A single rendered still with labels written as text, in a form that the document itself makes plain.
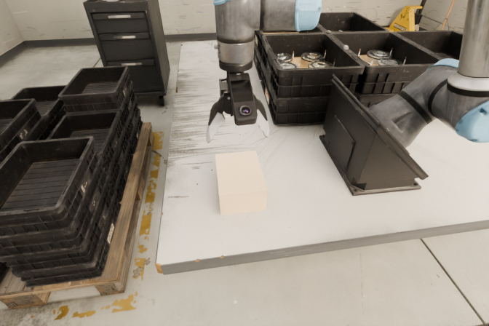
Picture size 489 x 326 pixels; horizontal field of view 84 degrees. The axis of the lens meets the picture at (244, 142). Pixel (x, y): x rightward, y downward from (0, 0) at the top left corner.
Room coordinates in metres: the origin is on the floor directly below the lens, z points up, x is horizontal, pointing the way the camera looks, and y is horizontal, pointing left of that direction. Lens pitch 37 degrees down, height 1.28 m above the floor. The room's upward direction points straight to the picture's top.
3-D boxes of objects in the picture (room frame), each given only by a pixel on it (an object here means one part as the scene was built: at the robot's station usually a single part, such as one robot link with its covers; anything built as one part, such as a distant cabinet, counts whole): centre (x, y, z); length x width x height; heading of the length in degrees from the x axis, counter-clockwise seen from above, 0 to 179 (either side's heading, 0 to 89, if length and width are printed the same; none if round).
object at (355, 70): (1.06, -0.24, 0.92); 0.40 x 0.30 x 0.02; 5
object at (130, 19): (2.47, 0.97, 0.45); 0.60 x 0.45 x 0.90; 8
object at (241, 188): (0.54, 0.01, 0.74); 0.16 x 0.12 x 0.07; 8
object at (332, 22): (1.48, -0.50, 0.87); 0.40 x 0.30 x 0.11; 5
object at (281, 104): (1.06, -0.24, 0.76); 0.40 x 0.30 x 0.12; 5
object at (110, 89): (1.52, 0.88, 0.37); 0.40 x 0.30 x 0.45; 9
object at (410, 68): (1.08, -0.54, 0.92); 0.40 x 0.30 x 0.02; 5
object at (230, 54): (0.56, 0.02, 1.09); 0.08 x 0.08 x 0.05
